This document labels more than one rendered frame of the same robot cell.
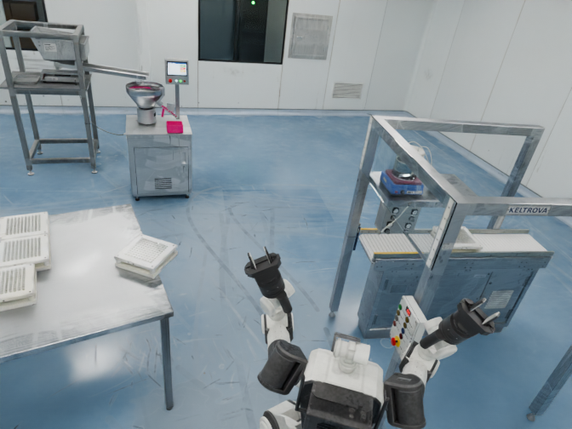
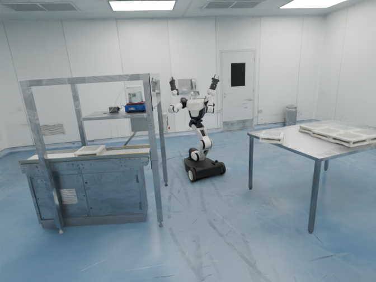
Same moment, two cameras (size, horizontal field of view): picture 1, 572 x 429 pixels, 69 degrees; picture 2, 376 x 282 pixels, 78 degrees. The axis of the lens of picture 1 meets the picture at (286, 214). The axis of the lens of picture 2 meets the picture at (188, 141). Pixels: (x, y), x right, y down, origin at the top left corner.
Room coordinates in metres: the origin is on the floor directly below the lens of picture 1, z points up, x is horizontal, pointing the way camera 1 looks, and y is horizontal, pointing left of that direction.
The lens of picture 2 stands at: (4.54, 0.34, 1.60)
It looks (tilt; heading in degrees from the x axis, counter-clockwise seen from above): 16 degrees down; 192
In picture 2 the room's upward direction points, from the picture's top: 3 degrees counter-clockwise
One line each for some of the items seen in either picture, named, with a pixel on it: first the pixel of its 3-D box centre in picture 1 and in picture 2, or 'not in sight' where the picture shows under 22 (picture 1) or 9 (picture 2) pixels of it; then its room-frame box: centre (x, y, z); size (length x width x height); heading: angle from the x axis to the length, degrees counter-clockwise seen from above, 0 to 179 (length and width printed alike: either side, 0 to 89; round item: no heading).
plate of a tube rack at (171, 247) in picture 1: (146, 251); (272, 135); (1.85, 0.75, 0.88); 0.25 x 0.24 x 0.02; 165
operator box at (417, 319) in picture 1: (408, 328); (165, 122); (1.44, -0.64, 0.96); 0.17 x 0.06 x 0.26; 13
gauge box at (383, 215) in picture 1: (397, 215); (141, 121); (2.19, -0.67, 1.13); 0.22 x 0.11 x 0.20; 103
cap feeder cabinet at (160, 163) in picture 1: (160, 157); not in sight; (4.08, 1.43, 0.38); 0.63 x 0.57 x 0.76; 111
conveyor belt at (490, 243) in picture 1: (456, 247); (89, 157); (2.44, -1.20, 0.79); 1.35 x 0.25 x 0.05; 103
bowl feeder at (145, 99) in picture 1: (152, 105); not in sight; (4.12, 1.49, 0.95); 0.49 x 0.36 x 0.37; 111
